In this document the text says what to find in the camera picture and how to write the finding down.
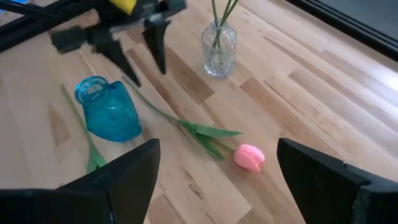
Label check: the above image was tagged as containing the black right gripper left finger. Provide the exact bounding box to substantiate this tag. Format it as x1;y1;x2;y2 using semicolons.
0;138;161;224

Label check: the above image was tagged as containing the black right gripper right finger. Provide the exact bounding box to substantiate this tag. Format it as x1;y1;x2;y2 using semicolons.
276;138;398;224

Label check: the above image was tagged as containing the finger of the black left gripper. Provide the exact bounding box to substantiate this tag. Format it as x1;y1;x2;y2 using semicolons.
91;30;142;88
142;18;172;76

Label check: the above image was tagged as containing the pink artificial tulip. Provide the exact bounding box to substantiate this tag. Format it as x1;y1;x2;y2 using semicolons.
123;76;266;173
60;83;108;174

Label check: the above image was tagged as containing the green flower stem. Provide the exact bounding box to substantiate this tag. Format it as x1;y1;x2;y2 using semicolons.
222;0;240;29

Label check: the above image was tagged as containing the blue glass vase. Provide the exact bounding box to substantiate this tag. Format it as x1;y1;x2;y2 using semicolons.
74;75;143;143

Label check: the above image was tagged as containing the clear cut-glass vase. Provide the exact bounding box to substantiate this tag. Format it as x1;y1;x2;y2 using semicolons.
201;20;238;78

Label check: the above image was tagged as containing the yellow cable label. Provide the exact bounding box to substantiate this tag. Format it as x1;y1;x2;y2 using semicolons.
108;0;138;16

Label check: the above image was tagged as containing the black aluminium table frame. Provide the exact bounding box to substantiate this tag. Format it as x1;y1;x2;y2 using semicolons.
0;0;398;62

